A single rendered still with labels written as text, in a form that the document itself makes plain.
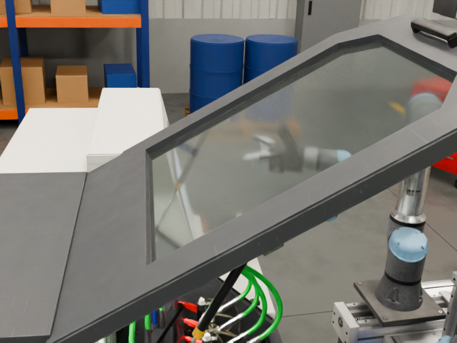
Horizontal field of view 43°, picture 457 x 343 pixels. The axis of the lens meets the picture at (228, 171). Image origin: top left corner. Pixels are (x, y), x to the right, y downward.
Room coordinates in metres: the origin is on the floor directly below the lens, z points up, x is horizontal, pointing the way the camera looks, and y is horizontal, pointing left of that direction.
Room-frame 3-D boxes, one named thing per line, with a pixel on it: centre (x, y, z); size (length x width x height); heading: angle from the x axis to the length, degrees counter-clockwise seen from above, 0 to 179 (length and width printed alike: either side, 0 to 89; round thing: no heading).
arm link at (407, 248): (1.60, -0.58, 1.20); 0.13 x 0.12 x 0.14; 168
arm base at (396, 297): (1.59, -0.58, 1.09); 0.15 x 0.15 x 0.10
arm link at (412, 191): (1.72, -0.61, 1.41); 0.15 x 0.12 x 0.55; 168
